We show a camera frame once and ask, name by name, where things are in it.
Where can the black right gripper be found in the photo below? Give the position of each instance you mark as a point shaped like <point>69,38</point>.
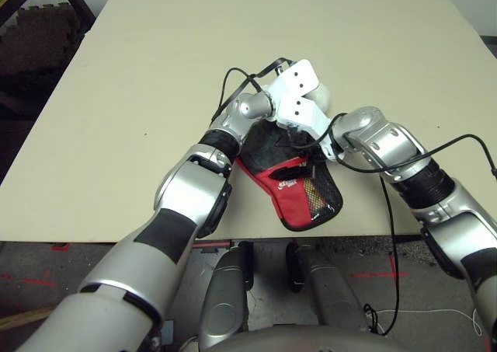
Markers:
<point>306,148</point>

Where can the black red paddle case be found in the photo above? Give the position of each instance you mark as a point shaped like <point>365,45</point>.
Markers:
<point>291,204</point>

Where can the grey plush toy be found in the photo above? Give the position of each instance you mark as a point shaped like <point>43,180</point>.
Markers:
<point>322,97</point>

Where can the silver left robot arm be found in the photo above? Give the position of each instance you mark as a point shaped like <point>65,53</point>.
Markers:
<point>186,189</point>

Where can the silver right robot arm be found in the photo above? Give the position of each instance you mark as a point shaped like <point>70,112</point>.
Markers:
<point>392,142</point>

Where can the grey robot right leg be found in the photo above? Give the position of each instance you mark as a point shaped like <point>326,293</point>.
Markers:
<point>330,290</point>

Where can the grey robot leg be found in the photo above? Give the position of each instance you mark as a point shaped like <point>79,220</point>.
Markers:
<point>330,290</point>
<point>227,290</point>

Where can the red tape cross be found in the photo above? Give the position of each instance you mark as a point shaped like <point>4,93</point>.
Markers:
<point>378,275</point>

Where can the grey robot left leg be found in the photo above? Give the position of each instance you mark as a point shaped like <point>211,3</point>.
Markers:
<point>227,290</point>

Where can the blue-grey floor block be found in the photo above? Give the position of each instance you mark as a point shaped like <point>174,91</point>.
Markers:
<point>167,332</point>

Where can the red tape strip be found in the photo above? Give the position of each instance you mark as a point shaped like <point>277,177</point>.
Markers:
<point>35,281</point>

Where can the wooden plank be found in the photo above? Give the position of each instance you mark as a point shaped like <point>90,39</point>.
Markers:
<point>23,319</point>

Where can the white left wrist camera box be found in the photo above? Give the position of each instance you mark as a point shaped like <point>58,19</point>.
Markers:
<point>299,78</point>

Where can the black metal frame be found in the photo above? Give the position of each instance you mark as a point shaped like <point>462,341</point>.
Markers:
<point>79,2</point>

